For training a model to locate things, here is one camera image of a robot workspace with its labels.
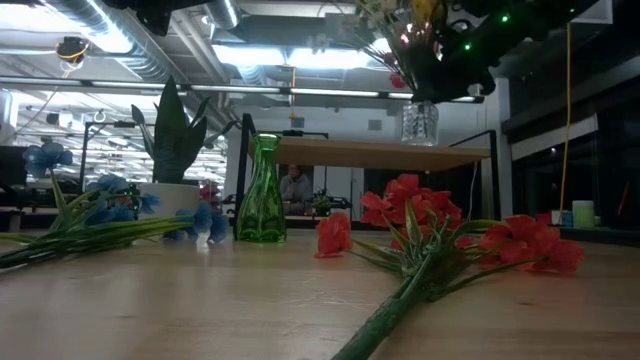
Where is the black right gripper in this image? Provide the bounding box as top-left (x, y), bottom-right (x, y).
top-left (410, 47), bottom-right (496, 104)

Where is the red artificial flower bunch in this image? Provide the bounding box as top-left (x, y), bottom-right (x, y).
top-left (379, 19), bottom-right (426, 101)

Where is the clear glass vase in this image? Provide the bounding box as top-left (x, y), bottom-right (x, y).
top-left (401, 101), bottom-right (440, 147)

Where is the white artificial flower bunch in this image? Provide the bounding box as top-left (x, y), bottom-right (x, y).
top-left (309, 0), bottom-right (416, 96)

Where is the orange-red artificial flower bunch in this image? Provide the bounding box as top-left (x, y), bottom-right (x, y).
top-left (314, 173), bottom-right (586, 360)

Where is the blue artificial flower bunch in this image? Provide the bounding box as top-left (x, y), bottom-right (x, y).
top-left (0, 141), bottom-right (232, 271)

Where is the green glass vase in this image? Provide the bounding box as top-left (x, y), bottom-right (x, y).
top-left (235, 132), bottom-right (288, 245)

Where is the wooden shelf with black legs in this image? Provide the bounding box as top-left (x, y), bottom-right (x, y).
top-left (232, 113), bottom-right (504, 241)

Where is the black ceiling device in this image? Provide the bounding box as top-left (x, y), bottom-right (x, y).
top-left (54, 35), bottom-right (91, 65)

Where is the long ceiling light bar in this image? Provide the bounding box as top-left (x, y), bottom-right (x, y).
top-left (0, 74), bottom-right (485, 105)

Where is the green plant in white pot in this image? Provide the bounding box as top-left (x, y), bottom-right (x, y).
top-left (130, 75), bottom-right (239, 224)

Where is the person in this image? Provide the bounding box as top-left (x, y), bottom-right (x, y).
top-left (278, 164), bottom-right (315, 216)

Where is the red background equipment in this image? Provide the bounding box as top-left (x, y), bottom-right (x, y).
top-left (199, 182), bottom-right (222, 216)

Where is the light green cylinder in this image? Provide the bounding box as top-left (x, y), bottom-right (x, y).
top-left (572, 199), bottom-right (596, 230)

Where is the black monitor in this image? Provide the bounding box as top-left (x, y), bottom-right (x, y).
top-left (0, 145), bottom-right (29, 187)

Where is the black background rig frame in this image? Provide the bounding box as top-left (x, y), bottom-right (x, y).
top-left (79, 119), bottom-right (151, 209)

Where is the black aluminium table frame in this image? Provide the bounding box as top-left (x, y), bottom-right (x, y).
top-left (0, 212), bottom-right (640, 247)

